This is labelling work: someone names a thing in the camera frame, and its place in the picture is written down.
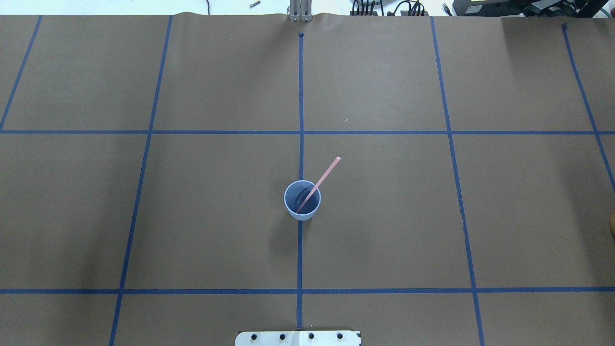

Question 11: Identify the light blue plastic cup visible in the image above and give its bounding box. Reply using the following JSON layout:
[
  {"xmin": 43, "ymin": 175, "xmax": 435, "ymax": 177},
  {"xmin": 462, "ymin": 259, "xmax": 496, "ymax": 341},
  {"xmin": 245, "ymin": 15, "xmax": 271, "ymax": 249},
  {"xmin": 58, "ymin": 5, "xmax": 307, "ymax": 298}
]
[{"xmin": 283, "ymin": 180, "xmax": 321, "ymax": 221}]

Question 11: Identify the light wooden chopstick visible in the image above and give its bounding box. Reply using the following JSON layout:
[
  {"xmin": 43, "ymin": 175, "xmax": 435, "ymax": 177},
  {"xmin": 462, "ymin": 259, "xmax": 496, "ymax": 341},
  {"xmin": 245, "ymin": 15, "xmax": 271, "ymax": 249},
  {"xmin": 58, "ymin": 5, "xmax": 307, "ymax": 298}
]
[{"xmin": 295, "ymin": 156, "xmax": 341, "ymax": 214}]

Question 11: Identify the black equipment box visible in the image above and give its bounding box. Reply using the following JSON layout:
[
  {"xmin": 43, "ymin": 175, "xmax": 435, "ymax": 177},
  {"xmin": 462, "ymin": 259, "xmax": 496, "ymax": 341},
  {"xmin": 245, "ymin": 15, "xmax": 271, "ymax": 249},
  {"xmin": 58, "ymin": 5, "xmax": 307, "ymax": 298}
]
[{"xmin": 452, "ymin": 0, "xmax": 608, "ymax": 18}]

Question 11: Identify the aluminium frame post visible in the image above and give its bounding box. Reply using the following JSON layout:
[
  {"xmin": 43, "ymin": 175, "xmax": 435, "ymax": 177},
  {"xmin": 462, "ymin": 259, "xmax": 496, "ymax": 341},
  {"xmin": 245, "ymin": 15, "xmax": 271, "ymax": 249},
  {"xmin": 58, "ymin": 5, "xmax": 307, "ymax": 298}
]
[{"xmin": 287, "ymin": 0, "xmax": 313, "ymax": 23}]

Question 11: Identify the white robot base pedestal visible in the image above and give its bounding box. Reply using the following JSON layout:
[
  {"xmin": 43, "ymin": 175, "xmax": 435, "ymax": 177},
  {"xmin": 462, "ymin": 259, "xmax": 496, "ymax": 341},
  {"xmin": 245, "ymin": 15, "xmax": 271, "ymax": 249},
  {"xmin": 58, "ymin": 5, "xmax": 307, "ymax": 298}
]
[{"xmin": 234, "ymin": 330, "xmax": 362, "ymax": 346}]

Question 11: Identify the black cable bundle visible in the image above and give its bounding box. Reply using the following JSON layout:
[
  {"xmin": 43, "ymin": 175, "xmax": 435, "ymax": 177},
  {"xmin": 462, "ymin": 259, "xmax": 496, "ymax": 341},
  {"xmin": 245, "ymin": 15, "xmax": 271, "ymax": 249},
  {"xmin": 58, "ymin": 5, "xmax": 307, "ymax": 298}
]
[{"xmin": 350, "ymin": 0, "xmax": 430, "ymax": 17}]

